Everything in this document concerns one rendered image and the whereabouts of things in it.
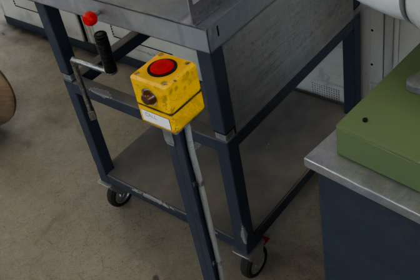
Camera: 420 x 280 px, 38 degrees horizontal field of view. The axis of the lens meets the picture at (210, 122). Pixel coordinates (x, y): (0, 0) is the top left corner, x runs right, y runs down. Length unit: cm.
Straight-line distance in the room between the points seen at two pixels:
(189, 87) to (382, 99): 31
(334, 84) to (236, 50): 77
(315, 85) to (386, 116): 112
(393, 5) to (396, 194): 28
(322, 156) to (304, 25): 60
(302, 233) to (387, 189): 95
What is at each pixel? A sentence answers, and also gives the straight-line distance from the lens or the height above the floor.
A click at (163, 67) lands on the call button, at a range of 99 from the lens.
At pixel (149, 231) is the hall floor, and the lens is 198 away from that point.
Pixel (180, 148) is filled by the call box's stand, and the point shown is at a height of 74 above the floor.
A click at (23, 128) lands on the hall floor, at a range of 258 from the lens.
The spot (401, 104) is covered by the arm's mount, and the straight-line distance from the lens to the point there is 101.
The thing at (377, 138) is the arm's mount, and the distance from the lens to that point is 95.
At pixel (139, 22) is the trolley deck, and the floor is 82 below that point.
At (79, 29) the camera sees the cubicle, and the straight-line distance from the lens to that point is 286.
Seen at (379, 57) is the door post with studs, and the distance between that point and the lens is 190.
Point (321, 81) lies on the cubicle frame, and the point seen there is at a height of 22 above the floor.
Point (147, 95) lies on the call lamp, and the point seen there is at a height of 88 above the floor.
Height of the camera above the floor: 144
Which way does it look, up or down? 39 degrees down
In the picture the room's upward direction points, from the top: 12 degrees counter-clockwise
